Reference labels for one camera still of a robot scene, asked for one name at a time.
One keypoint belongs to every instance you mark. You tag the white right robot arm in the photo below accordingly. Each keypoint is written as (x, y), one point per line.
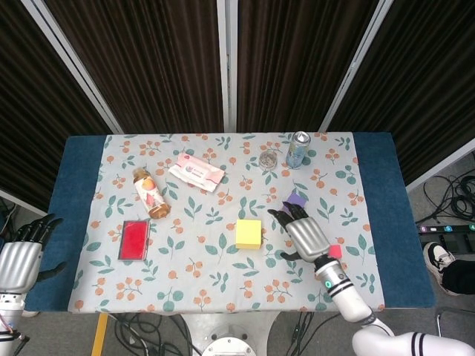
(349, 300)

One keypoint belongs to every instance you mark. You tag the pink small block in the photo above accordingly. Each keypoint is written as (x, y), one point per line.
(335, 251)

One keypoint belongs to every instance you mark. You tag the dark pleated divider panel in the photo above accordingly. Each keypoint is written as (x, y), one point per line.
(37, 111)
(156, 63)
(297, 63)
(426, 81)

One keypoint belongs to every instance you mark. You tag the medium purple foam cube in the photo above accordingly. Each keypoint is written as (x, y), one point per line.
(297, 198)

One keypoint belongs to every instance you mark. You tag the black trouser leg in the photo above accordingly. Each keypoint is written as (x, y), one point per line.
(460, 278)

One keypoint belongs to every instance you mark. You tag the peach tea plastic bottle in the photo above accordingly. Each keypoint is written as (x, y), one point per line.
(150, 194)

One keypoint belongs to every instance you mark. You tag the blue table cover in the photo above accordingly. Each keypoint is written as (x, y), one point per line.
(393, 207)

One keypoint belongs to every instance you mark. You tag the black and white sneaker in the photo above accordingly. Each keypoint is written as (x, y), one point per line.
(437, 259)

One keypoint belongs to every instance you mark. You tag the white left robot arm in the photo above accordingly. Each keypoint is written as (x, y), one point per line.
(9, 311)

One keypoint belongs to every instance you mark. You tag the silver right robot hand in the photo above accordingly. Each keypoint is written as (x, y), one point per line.
(306, 235)

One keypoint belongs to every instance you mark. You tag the floral leaf print tablecloth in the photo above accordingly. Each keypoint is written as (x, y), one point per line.
(208, 278)

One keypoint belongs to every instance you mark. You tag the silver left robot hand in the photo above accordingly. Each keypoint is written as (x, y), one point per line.
(16, 265)

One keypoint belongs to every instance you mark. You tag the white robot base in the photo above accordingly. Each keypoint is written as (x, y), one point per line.
(229, 345)

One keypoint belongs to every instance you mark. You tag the red ink pad case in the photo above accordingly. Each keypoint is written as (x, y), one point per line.
(134, 240)

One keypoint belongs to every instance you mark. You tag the large yellow foam cube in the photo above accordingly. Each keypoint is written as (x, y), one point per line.
(248, 233)

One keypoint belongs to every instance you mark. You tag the pink wet wipes pack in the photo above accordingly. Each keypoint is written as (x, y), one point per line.
(194, 171)

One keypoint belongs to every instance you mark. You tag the yellow floor tape strip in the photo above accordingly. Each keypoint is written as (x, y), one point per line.
(99, 333)

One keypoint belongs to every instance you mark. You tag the small clear glass jar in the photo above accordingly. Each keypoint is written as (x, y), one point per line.
(268, 160)

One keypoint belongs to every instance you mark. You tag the light blue drink can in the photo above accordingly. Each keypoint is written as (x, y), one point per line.
(297, 152)

